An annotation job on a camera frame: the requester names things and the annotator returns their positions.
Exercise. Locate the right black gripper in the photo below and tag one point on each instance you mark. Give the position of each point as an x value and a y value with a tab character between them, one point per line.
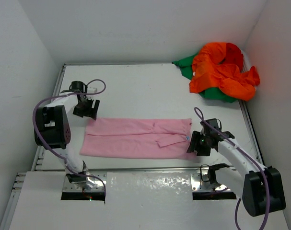
198	144

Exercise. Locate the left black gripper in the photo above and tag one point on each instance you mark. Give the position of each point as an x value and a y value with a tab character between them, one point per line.
88	109

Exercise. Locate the pink t shirt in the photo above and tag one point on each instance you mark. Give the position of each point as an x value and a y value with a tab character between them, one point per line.
129	138

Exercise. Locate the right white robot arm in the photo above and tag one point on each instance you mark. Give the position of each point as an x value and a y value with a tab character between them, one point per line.
259	187

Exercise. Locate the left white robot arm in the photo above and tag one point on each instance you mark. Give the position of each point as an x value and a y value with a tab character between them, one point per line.
52	129

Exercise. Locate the green t shirt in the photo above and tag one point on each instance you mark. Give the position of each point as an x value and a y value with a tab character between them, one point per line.
185	66

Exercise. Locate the orange t shirt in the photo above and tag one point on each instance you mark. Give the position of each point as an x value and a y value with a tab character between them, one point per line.
219	65

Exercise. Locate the white front cover panel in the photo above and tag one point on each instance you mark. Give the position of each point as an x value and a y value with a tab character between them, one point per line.
134	201

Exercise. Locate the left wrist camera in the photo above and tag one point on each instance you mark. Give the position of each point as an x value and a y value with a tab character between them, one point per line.
91	90

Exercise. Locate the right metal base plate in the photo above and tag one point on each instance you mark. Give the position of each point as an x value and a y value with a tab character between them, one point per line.
199	184

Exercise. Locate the metal base plate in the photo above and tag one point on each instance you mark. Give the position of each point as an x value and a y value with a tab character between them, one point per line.
199	184
74	183

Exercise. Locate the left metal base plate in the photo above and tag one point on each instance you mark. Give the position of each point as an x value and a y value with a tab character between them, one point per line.
74	183

